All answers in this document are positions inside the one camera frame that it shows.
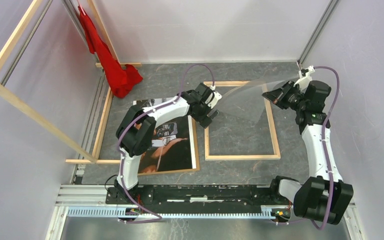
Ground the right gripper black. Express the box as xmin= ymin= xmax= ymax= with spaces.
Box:
xmin=262 ymin=79 xmax=308 ymax=112

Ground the wooden picture frame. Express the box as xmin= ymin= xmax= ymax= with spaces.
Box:
xmin=204 ymin=80 xmax=281 ymax=161

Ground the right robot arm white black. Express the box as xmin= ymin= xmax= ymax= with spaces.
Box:
xmin=262 ymin=80 xmax=354 ymax=225

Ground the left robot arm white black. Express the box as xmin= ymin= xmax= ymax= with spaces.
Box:
xmin=115 ymin=83 xmax=222 ymax=204

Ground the printed photo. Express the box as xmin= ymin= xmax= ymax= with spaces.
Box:
xmin=132 ymin=97 xmax=198 ymax=175

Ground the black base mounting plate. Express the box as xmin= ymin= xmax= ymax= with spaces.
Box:
xmin=105 ymin=184 xmax=293 ymax=215

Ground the red cloth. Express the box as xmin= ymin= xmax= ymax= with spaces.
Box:
xmin=78 ymin=5 xmax=143 ymax=98

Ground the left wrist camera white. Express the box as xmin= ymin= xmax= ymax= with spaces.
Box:
xmin=206 ymin=85 xmax=222 ymax=109

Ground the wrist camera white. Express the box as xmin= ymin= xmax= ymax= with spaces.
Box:
xmin=206 ymin=85 xmax=222 ymax=109
xmin=294 ymin=65 xmax=315 ymax=91

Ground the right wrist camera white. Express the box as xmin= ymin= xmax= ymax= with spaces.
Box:
xmin=294 ymin=65 xmax=315 ymax=91

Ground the brown frame backing board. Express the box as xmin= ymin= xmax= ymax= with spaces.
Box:
xmin=135 ymin=97 xmax=201 ymax=176

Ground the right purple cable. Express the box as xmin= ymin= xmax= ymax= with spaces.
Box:
xmin=276 ymin=65 xmax=341 ymax=231

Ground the purple cable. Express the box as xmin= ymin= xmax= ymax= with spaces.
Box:
xmin=276 ymin=65 xmax=341 ymax=231
xmin=116 ymin=63 xmax=216 ymax=224

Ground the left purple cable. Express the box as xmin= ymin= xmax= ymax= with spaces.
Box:
xmin=116 ymin=63 xmax=216 ymax=224

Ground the aluminium rail base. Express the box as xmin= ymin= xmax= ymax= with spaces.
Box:
xmin=55 ymin=184 xmax=357 ymax=209

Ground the grey slotted cable duct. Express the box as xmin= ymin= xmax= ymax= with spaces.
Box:
xmin=67 ymin=206 xmax=275 ymax=220

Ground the wooden rack frame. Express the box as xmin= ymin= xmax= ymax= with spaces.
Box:
xmin=0 ymin=0 xmax=143 ymax=165

